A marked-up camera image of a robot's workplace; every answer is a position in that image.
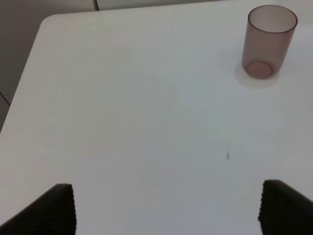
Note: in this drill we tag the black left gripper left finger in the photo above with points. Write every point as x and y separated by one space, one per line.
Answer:
53 213

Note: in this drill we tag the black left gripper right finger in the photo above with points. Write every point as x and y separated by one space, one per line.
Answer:
284 211

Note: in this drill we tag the pink translucent plastic cup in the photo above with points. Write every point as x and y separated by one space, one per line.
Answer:
269 32

